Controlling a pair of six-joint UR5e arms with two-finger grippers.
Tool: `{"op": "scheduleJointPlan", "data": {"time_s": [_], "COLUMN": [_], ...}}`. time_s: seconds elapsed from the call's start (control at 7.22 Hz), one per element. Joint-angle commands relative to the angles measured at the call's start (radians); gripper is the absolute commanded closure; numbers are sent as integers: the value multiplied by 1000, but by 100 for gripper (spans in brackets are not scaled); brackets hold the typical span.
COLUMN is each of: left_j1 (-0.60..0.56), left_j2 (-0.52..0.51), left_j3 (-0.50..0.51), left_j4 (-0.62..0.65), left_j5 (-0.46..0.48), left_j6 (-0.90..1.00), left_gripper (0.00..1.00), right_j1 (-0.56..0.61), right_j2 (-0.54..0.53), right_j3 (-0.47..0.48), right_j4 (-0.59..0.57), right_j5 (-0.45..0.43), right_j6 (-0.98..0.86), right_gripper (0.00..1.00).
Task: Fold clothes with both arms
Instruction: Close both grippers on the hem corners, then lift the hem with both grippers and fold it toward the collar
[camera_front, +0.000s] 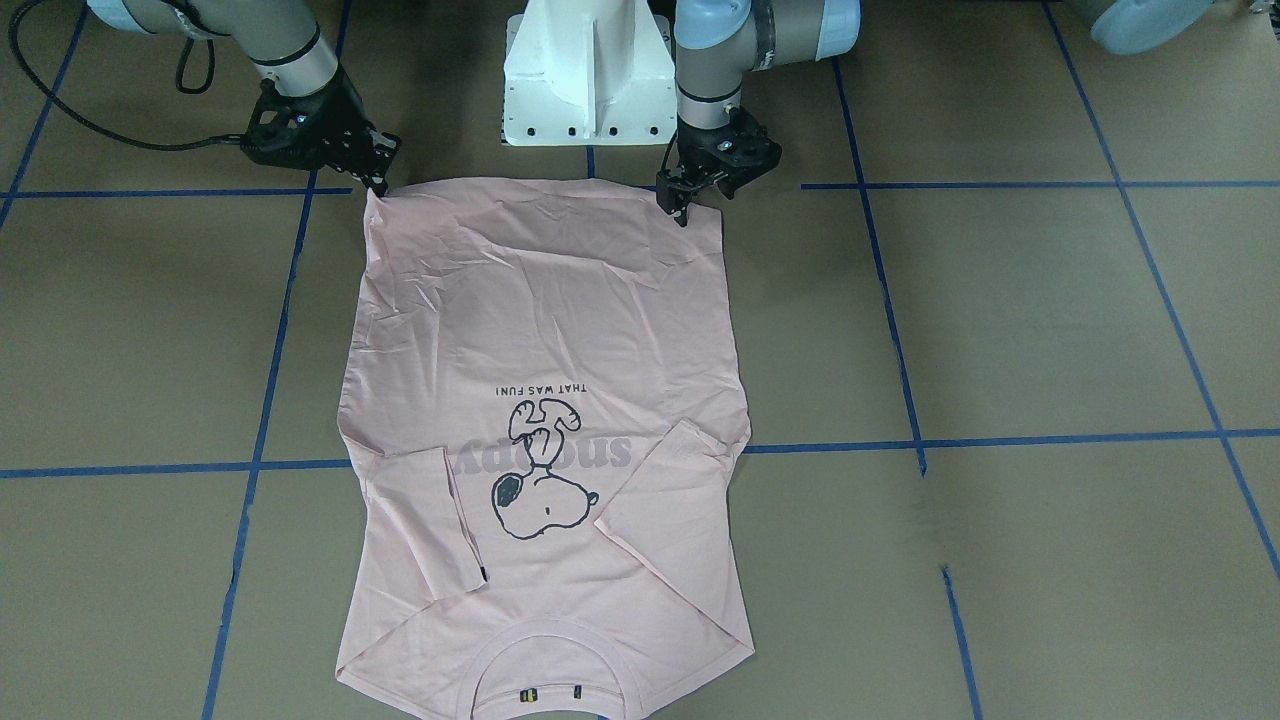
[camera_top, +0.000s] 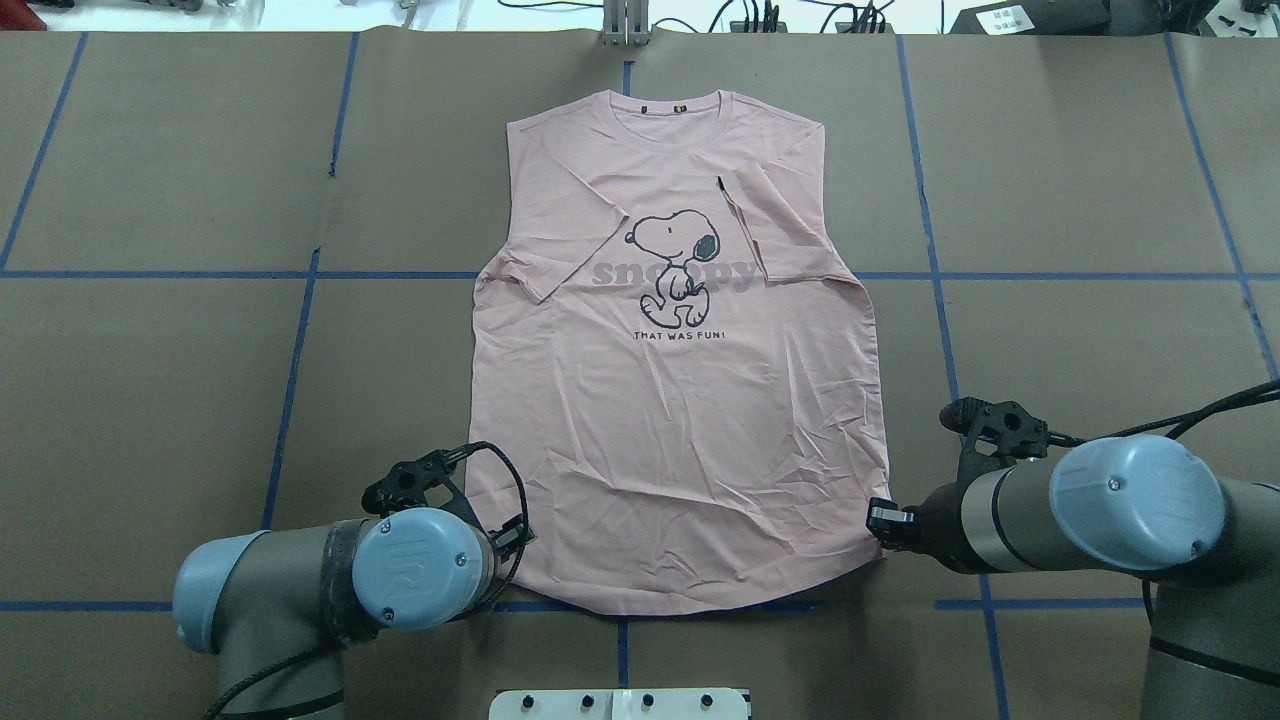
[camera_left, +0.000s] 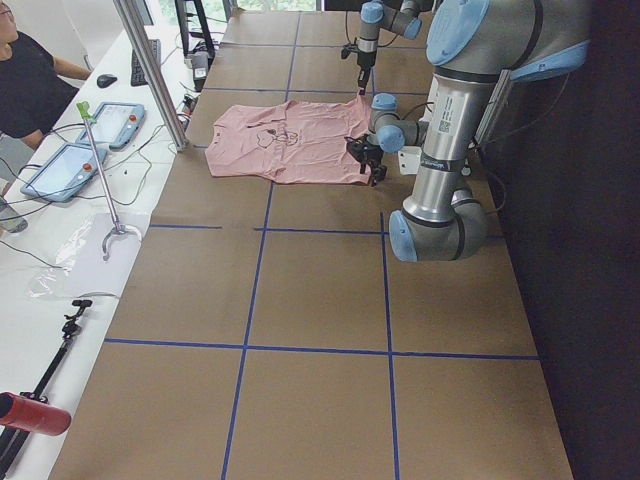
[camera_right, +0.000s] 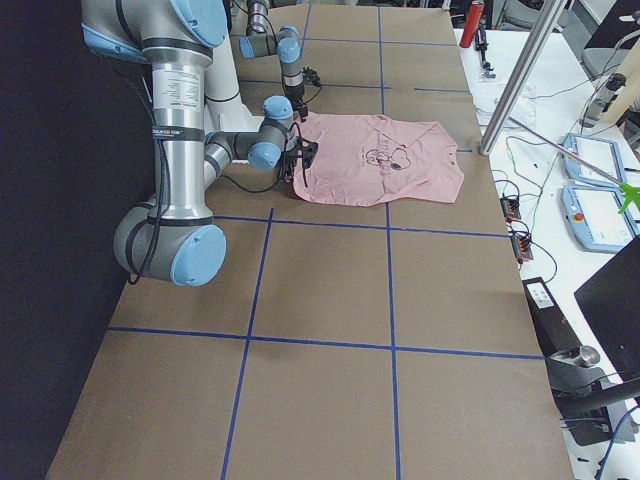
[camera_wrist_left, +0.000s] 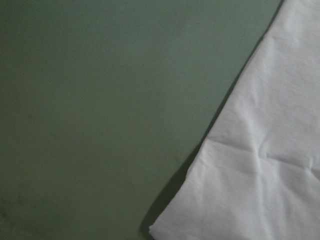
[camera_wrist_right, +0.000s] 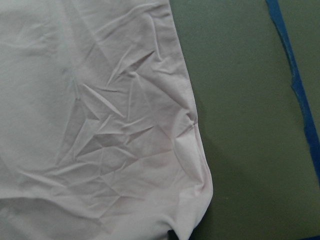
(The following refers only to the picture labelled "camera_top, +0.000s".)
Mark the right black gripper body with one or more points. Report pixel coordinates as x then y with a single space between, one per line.
934 523

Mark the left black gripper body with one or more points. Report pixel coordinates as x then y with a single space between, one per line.
511 538

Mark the pink Snoopy t-shirt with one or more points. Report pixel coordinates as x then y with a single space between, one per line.
682 371

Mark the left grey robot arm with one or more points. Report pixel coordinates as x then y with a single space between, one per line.
279 609

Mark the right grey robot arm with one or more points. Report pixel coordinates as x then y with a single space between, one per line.
1136 502

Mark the black box device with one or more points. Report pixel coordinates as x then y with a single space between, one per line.
1046 18

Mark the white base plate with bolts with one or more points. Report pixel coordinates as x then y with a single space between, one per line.
624 703

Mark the aluminium frame post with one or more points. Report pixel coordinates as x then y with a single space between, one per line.
626 23

